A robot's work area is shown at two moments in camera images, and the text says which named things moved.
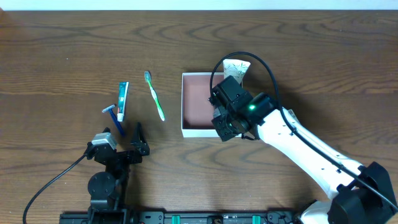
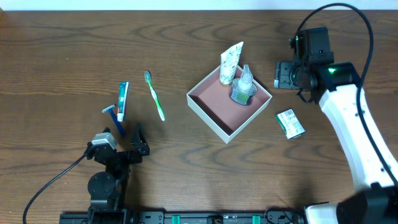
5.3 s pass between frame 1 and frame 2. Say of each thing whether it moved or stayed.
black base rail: stayed
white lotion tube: moved
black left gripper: stayed
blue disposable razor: stayed
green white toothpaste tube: stayed
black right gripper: moved
